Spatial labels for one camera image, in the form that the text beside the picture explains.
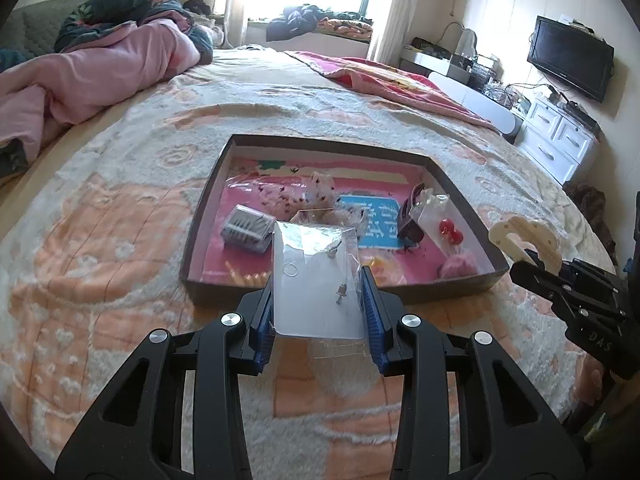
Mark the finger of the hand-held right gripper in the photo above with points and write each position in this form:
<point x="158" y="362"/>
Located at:
<point x="542" y="260"/>
<point x="535" y="280"/>

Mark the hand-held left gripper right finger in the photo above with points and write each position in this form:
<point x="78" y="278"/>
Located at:
<point x="374" y="330"/>

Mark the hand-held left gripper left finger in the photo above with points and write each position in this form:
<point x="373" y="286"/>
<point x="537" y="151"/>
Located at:
<point x="262" y="340"/>

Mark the cream hair claw clip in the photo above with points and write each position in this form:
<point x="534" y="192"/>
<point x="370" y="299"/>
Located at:
<point x="535" y="232"/>

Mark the clear bag with white card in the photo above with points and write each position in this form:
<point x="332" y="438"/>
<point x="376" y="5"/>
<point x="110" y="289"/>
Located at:
<point x="315" y="300"/>

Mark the pink pompom hair clip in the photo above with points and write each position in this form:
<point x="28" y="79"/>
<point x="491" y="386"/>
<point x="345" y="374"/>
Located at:
<point x="457" y="265"/>

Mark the clear bag with red earrings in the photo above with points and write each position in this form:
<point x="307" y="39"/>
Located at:
<point x="445" y="230"/>

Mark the clear packet of silver clips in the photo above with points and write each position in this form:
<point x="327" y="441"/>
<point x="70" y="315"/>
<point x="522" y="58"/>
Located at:
<point x="245" y="227"/>

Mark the dark red hair clip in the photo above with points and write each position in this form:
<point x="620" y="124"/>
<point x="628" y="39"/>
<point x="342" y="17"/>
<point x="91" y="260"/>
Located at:
<point x="407" y="220"/>

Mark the cardboard box with pink inside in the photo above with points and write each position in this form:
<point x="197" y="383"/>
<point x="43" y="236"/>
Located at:
<point x="245" y="195"/>

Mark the beige dotted scrunchie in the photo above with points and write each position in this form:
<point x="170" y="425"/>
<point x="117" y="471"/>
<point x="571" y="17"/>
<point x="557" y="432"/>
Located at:
<point x="320" y="190"/>

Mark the yellow hair comb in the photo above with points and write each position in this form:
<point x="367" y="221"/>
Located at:
<point x="245" y="276"/>

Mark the dark brown cloth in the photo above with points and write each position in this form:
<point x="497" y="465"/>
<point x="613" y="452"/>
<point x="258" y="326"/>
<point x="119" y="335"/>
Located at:
<point x="590" y="210"/>

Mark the white drawer cabinet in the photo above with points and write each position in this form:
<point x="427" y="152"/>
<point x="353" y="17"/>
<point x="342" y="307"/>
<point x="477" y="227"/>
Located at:
<point x="555" y="140"/>

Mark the black set-top box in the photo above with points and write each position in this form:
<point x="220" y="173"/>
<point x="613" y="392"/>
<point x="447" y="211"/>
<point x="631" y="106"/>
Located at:
<point x="582" y="117"/>

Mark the white bed footboard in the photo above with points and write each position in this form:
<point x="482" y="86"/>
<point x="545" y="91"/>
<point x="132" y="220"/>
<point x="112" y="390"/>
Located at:
<point x="480" y="105"/>

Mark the clear desktop organizer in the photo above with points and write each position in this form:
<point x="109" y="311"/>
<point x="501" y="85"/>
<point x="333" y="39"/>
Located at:
<point x="485" y="72"/>

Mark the black television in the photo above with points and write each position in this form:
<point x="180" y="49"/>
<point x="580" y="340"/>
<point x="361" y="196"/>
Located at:
<point x="570" y="57"/>

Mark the white dressing table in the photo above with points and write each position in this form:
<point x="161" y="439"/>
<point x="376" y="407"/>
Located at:
<point x="425" y="62"/>

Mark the round vanity mirror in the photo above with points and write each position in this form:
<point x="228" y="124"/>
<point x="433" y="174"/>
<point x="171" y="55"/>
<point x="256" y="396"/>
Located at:
<point x="466" y="40"/>

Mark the pink printed blanket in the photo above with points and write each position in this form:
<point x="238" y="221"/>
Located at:
<point x="390" y="80"/>

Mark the cream curtain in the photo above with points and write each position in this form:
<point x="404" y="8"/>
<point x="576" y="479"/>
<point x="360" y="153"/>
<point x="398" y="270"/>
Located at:
<point x="415" y="5"/>

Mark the white window seat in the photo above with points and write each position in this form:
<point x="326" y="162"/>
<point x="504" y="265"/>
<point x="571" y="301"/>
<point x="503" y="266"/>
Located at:
<point x="300" y="45"/>

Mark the colourful folded blanket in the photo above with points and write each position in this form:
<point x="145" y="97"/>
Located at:
<point x="350" y="25"/>

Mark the beige clothes pile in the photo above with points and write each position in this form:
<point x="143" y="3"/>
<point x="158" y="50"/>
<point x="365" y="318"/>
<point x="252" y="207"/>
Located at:
<point x="210" y="30"/>

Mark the pink quilt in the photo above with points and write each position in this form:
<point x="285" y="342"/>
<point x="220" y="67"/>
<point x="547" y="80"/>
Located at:
<point x="100" y="70"/>

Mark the dark puffer jacket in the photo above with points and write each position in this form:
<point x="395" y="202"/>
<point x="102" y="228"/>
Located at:
<point x="295" y="22"/>

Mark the black clothing item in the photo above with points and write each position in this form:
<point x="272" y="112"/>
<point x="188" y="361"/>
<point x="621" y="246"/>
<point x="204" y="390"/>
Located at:
<point x="197" y="6"/>

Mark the sheer white curtain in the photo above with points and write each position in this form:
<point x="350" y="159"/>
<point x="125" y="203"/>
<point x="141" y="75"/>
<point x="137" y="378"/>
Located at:
<point x="240" y="0"/>

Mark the dark floral quilt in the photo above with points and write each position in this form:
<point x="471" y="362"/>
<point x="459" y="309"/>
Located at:
<point x="110" y="10"/>

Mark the green padded headboard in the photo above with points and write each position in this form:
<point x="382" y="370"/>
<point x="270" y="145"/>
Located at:
<point x="35" y="20"/>

